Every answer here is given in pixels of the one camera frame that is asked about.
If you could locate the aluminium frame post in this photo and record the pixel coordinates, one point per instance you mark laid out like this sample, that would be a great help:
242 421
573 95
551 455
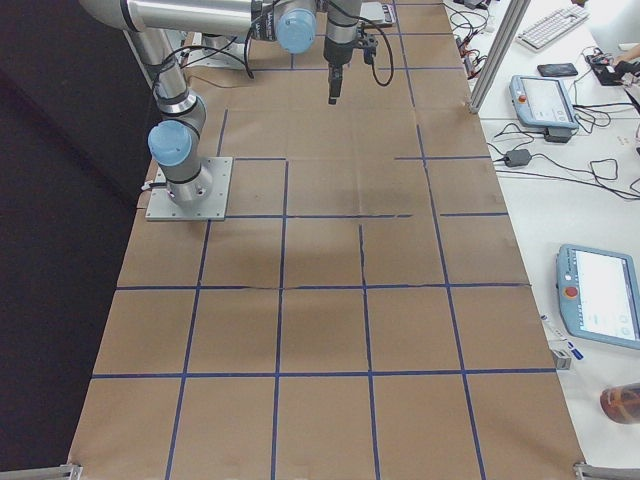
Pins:
502 41

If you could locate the silver digital kitchen scale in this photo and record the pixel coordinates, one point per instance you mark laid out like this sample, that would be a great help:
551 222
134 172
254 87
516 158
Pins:
380 14

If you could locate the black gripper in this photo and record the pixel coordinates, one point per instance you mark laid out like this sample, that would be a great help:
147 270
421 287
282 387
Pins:
333 54

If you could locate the near teach pendant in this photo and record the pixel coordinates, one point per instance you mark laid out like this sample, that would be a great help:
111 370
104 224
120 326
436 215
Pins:
598 295

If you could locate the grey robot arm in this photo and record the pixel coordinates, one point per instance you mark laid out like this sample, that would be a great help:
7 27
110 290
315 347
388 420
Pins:
174 142
342 20

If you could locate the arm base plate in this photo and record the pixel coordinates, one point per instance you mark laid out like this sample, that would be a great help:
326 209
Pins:
205 198

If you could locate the brown glass jar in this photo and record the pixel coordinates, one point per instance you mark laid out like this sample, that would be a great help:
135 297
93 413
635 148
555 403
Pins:
621 403

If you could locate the teach pendant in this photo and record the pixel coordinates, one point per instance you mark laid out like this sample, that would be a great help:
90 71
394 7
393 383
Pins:
598 295
542 102

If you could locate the black smartphone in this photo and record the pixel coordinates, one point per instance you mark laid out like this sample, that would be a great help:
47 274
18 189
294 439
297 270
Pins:
557 70

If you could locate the black power adapter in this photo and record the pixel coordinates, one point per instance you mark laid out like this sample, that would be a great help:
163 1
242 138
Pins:
517 158

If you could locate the far teach pendant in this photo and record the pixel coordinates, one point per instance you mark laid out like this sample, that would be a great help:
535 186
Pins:
542 102

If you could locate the brown paper table cover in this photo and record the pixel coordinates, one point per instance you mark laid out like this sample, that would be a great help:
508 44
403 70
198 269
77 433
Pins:
363 312

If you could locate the white keyboard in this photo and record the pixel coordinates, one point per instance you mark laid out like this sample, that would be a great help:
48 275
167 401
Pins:
550 28

